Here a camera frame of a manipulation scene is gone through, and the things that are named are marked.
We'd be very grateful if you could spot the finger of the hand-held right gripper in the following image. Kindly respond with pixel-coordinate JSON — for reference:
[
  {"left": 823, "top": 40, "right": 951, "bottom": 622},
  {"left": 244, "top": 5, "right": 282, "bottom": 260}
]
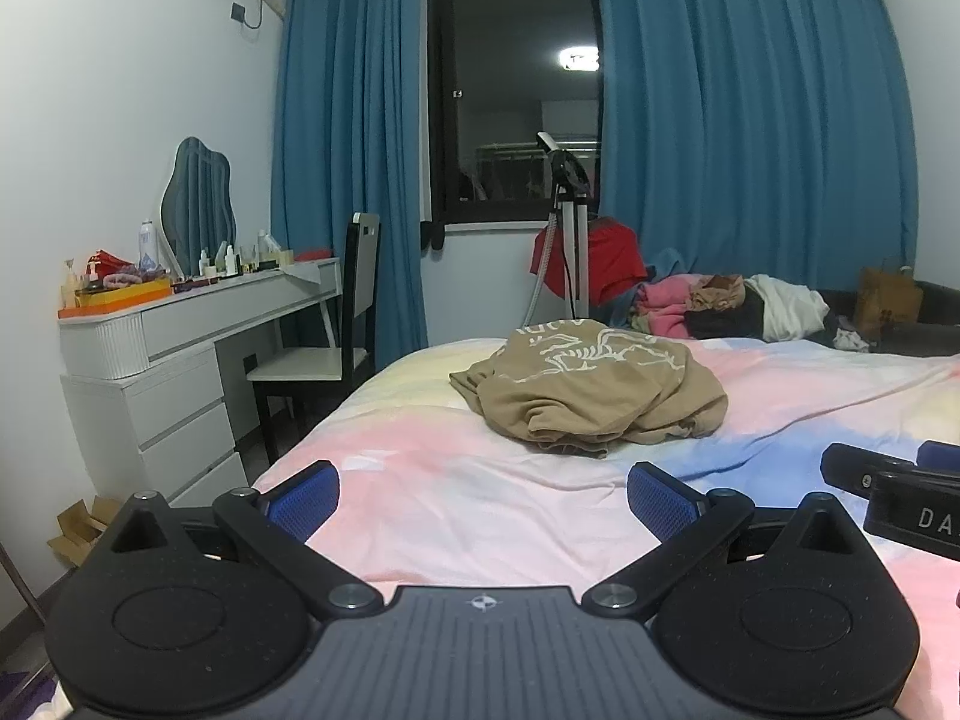
[
  {"left": 916, "top": 440, "right": 960, "bottom": 472},
  {"left": 820, "top": 442, "right": 925, "bottom": 498}
]

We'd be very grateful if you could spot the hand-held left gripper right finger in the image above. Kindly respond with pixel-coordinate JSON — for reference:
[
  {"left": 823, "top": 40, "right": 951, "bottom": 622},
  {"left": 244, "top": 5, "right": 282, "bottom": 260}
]
[{"left": 581, "top": 463, "right": 852, "bottom": 617}]

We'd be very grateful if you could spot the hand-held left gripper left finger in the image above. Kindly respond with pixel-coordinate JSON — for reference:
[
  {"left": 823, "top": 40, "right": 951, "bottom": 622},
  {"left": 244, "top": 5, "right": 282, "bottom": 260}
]
[{"left": 111, "top": 459, "right": 385, "bottom": 620}]

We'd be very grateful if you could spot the tan printed t-shirt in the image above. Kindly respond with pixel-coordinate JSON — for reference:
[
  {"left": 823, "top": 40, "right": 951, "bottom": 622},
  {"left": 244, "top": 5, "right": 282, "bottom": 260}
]
[{"left": 448, "top": 319, "right": 730, "bottom": 458}]

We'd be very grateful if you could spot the brown paper bag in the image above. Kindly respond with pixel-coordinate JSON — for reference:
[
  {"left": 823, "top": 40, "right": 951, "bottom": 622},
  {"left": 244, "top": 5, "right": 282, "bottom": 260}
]
[{"left": 857, "top": 264, "right": 925, "bottom": 335}]

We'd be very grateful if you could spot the white vanity desk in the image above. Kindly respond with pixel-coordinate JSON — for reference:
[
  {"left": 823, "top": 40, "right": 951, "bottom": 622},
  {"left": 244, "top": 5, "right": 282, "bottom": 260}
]
[{"left": 58, "top": 256, "right": 344, "bottom": 508}]

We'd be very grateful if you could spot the bed with pastel sheet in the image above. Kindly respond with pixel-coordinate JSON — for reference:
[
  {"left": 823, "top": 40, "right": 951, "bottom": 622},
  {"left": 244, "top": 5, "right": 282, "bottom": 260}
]
[{"left": 251, "top": 336, "right": 960, "bottom": 605}]

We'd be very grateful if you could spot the white garment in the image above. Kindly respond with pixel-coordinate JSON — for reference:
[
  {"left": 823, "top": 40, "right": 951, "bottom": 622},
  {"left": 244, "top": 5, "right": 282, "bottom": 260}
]
[{"left": 746, "top": 274, "right": 830, "bottom": 344}]

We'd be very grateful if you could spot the black garment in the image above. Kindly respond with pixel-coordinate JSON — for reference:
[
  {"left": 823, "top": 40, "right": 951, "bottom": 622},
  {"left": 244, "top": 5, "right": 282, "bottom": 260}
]
[{"left": 686, "top": 292, "right": 766, "bottom": 341}]

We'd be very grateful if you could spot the pink garment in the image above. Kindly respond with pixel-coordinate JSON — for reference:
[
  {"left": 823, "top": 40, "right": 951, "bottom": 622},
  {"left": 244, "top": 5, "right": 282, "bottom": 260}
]
[{"left": 636, "top": 275, "right": 710, "bottom": 337}]

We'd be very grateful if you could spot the tan crumpled garment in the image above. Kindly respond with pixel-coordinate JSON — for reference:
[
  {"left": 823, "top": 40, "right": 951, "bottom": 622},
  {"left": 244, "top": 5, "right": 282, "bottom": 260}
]
[{"left": 688, "top": 274, "right": 747, "bottom": 313}]

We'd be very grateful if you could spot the cardboard box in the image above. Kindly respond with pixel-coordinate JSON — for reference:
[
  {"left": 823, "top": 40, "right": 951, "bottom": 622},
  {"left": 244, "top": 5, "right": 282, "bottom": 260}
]
[{"left": 46, "top": 495, "right": 125, "bottom": 571}]

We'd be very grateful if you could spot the row of cosmetic bottles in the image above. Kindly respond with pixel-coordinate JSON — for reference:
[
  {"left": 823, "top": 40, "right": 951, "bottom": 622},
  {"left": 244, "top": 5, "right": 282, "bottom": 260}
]
[{"left": 198, "top": 229, "right": 284, "bottom": 278}]

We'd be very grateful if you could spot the red garment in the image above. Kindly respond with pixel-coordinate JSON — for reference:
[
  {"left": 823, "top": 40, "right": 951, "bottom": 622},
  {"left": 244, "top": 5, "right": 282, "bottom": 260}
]
[{"left": 531, "top": 217, "right": 647, "bottom": 307}]

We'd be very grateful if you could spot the black and white chair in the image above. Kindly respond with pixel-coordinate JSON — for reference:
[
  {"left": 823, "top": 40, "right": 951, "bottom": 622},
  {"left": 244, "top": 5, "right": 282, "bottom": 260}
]
[{"left": 246, "top": 211, "right": 382, "bottom": 467}]

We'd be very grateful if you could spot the silver tripod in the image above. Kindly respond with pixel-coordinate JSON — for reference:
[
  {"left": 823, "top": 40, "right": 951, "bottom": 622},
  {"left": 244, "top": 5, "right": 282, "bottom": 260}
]
[{"left": 523, "top": 131, "right": 593, "bottom": 323}]

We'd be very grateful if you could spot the orange tray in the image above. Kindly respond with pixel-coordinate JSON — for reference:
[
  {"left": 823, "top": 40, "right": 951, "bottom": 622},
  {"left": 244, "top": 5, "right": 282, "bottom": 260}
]
[{"left": 58, "top": 279, "right": 174, "bottom": 320}]

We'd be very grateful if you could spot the red pouch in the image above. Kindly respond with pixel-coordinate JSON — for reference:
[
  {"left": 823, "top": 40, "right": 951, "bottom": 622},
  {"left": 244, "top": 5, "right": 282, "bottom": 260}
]
[{"left": 85, "top": 247, "right": 140, "bottom": 279}]

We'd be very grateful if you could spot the wavy vanity mirror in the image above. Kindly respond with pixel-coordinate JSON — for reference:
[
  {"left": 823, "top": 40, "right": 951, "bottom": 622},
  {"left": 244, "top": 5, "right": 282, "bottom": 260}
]
[{"left": 160, "top": 136, "right": 239, "bottom": 275}]

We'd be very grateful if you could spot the blue curtain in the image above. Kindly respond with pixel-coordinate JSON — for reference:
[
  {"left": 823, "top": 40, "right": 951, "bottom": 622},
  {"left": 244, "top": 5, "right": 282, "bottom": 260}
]
[
  {"left": 270, "top": 0, "right": 432, "bottom": 374},
  {"left": 589, "top": 0, "right": 920, "bottom": 295}
]

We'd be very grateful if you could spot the dark window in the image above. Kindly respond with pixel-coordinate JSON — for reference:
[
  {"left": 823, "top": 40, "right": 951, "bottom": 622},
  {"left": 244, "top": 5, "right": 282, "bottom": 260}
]
[{"left": 425, "top": 0, "right": 605, "bottom": 227}]

